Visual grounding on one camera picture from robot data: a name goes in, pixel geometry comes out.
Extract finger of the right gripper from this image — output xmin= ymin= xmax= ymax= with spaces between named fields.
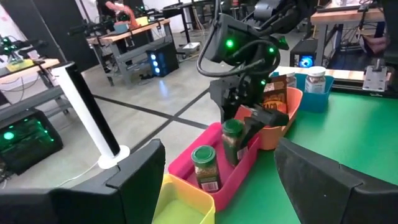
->
xmin=241 ymin=105 xmax=290 ymax=149

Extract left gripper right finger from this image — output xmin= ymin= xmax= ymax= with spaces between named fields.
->
xmin=274 ymin=138 xmax=398 ymax=224

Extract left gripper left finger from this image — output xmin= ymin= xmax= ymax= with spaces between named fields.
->
xmin=0 ymin=138 xmax=166 ymax=224

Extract green-lid spice jar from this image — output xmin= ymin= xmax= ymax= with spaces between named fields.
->
xmin=221 ymin=119 xmax=247 ymax=166
xmin=190 ymin=145 xmax=223 ymax=193

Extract white-lid glass spice jar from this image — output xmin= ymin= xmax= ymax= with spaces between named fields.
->
xmin=304 ymin=65 xmax=326 ymax=94
xmin=284 ymin=71 xmax=298 ymax=88

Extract orange plastic bin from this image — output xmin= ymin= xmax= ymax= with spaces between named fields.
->
xmin=234 ymin=86 xmax=304 ymax=151

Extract blue plastic bin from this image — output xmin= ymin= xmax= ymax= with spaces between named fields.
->
xmin=269 ymin=72 xmax=335 ymax=113

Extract white floor box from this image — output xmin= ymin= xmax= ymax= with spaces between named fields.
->
xmin=182 ymin=42 xmax=201 ymax=54

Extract computer tower blue fan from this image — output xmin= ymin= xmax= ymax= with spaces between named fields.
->
xmin=290 ymin=38 xmax=318 ymax=68

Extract computer tower blue lights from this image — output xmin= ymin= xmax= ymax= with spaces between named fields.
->
xmin=145 ymin=41 xmax=180 ymax=78

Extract green table mat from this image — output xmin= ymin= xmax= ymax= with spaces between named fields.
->
xmin=216 ymin=91 xmax=398 ymax=224

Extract computer tower green lights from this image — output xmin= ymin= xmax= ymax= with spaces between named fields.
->
xmin=0 ymin=108 xmax=64 ymax=175

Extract pink plastic bin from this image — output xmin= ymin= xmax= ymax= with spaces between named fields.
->
xmin=167 ymin=121 xmax=261 ymax=212

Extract white black pole round base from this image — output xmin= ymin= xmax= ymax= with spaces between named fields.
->
xmin=51 ymin=61 xmax=131 ymax=170

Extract black desk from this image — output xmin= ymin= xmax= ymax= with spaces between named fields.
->
xmin=161 ymin=1 xmax=218 ymax=44

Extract yellow plastic bin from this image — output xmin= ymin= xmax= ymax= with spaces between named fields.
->
xmin=151 ymin=173 xmax=216 ymax=224

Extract grey metal mounting plate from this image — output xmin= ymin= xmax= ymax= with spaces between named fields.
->
xmin=362 ymin=58 xmax=389 ymax=93

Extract maroon bag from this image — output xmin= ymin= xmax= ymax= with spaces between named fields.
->
xmin=362 ymin=34 xmax=388 ymax=55

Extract wood-top side table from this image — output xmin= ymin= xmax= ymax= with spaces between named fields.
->
xmin=0 ymin=57 xmax=74 ymax=125

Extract yellow green pad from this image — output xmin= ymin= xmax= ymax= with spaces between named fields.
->
xmin=5 ymin=58 xmax=35 ymax=73

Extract white floor cable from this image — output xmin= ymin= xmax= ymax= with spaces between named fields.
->
xmin=54 ymin=160 xmax=102 ymax=189

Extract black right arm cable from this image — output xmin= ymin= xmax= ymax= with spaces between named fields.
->
xmin=196 ymin=18 xmax=282 ymax=78

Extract black aluminium table frame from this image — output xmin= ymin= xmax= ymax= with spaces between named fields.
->
xmin=332 ymin=77 xmax=398 ymax=100

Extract wood-top grey-frame workbench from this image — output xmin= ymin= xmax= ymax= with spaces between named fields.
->
xmin=86 ymin=17 xmax=175 ymax=88

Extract wood-top workbench with cables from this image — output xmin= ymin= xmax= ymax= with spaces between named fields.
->
xmin=310 ymin=7 xmax=386 ymax=68

